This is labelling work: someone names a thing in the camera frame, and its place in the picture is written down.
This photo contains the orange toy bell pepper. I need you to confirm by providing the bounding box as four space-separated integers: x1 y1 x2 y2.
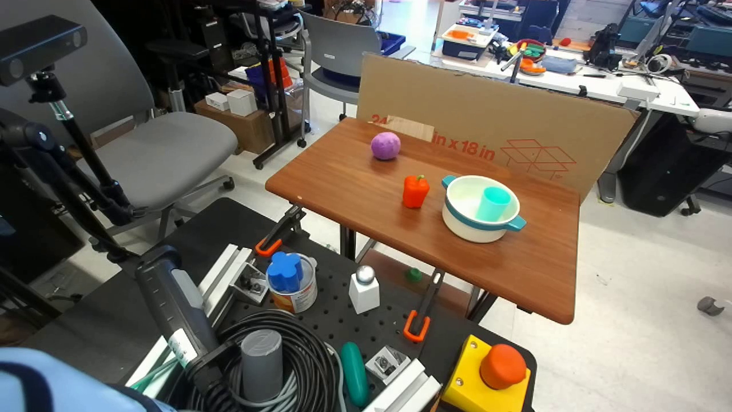
402 175 431 209

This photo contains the purple plush toy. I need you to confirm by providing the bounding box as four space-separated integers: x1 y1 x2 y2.
371 132 401 161

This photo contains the teal oblong toy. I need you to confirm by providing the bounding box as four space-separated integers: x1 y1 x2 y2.
340 342 371 409

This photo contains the white block with silver ball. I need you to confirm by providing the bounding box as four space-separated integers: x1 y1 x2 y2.
348 265 381 315

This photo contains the black and orange clamp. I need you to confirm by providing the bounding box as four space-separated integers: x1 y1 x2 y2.
403 269 446 343
255 204 307 258

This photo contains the white and teal pot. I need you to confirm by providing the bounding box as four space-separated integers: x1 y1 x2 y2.
441 175 527 244

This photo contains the blue flower-shaped block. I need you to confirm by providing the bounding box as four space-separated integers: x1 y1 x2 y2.
266 251 304 294

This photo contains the metal tin can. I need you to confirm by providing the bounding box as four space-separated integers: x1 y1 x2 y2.
266 253 319 314

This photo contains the teal plastic cup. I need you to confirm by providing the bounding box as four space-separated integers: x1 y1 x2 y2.
476 187 512 223

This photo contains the brown cardboard box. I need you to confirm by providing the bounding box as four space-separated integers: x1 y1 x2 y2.
194 86 276 155

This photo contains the large cardboard sheet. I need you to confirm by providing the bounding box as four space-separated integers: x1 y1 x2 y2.
355 53 641 202

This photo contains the grey chair with metal legs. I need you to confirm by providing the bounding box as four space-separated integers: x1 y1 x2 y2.
297 10 417 149

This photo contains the blue plastic bin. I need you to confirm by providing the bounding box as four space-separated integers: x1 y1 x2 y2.
376 31 407 57

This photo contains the black rolling cart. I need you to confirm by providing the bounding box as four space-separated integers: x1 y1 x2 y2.
228 0 313 171

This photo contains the grey cylinder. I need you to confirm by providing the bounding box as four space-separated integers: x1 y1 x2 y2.
240 329 284 403

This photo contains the tray with orange item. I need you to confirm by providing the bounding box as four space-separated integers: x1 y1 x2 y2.
441 23 499 61

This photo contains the grey office chair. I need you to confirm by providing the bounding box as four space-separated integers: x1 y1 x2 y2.
0 0 239 242

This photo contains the yellow emergency stop button box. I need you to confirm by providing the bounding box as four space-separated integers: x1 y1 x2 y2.
440 334 532 412

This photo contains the bowl of colourful toys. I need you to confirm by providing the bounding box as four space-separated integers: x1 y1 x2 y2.
514 38 547 64

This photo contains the blue cloth pouch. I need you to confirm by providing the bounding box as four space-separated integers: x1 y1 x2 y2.
540 54 579 74

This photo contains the white table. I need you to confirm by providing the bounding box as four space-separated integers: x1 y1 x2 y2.
431 23 702 204

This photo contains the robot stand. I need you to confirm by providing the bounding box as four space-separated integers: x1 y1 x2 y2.
22 197 538 412

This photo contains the black machine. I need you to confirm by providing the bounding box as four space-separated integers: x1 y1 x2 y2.
583 23 624 71

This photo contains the flat white box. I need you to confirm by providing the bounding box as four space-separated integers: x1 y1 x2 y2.
617 80 662 103

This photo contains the black computer case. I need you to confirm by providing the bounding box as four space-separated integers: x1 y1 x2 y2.
617 113 732 218

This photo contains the coil of black cable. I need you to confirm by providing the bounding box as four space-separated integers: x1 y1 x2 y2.
165 309 344 412

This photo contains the camera on mount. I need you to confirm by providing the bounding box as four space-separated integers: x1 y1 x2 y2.
0 15 145 265

